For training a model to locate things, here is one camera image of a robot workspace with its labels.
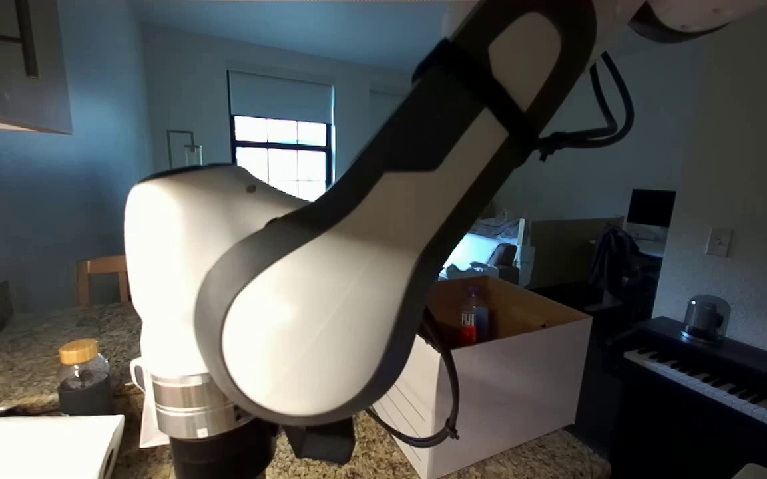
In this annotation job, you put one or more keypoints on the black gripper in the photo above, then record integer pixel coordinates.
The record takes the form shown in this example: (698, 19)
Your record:
(224, 453)

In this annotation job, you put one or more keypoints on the small bottle orange liquid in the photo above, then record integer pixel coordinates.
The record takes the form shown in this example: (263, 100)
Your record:
(472, 321)

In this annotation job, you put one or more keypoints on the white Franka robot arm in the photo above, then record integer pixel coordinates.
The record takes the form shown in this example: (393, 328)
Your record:
(312, 309)

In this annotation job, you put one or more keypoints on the white cardboard storage box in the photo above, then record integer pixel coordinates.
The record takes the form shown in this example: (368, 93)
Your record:
(525, 381)

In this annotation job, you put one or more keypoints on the small glass jar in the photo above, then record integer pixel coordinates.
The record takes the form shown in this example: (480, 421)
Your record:
(88, 381)

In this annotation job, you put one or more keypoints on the white flat board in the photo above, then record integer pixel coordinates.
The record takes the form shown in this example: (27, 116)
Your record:
(32, 449)

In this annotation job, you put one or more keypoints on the wooden dining chair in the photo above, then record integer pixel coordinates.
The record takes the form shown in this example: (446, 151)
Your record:
(104, 266)

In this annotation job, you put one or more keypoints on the black framed window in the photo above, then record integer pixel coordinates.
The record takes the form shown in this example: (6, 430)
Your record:
(280, 147)

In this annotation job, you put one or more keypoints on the metal floor lamp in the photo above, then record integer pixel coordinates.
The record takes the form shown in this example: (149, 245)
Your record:
(184, 141)

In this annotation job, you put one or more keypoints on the white roller blind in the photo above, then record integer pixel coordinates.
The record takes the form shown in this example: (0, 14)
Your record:
(277, 93)

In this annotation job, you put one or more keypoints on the grey flat panel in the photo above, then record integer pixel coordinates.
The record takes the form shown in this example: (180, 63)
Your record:
(571, 254)

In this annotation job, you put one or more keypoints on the black office chair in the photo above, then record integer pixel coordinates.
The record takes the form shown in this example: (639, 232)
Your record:
(623, 266)

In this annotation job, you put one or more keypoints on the black digital piano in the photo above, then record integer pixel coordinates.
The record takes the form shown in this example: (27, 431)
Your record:
(694, 401)

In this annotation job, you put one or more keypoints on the computer monitor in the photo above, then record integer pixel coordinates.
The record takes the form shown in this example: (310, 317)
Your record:
(651, 207)

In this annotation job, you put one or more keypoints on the grey metal canister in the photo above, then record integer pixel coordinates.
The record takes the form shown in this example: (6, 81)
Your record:
(705, 317)

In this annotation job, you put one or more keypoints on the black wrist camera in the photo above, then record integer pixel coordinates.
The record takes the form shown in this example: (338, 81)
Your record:
(320, 441)

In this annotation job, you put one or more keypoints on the kitchen wall cabinet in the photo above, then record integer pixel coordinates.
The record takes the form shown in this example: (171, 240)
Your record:
(11, 88)

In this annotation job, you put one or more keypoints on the white wall switch plate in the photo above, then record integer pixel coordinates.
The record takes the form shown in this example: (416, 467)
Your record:
(721, 244)

